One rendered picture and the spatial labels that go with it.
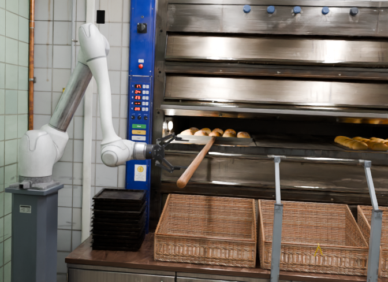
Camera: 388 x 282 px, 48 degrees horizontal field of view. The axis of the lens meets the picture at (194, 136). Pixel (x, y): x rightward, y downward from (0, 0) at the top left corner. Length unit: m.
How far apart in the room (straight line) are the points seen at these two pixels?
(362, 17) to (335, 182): 1.03
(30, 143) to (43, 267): 0.61
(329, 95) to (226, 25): 0.77
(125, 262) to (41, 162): 0.70
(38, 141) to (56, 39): 1.01
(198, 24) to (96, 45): 0.86
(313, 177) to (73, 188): 1.57
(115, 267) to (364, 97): 1.77
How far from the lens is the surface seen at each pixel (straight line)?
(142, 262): 2.43
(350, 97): 2.84
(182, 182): 1.38
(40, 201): 2.21
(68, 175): 3.01
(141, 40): 2.82
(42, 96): 3.04
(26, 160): 2.21
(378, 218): 2.34
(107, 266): 2.48
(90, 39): 2.20
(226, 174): 2.79
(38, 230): 2.24
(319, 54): 2.82
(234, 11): 2.84
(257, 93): 2.76
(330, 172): 2.87
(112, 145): 2.03
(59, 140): 2.38
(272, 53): 2.78
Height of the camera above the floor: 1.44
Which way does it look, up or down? 4 degrees down
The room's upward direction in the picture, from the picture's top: 2 degrees clockwise
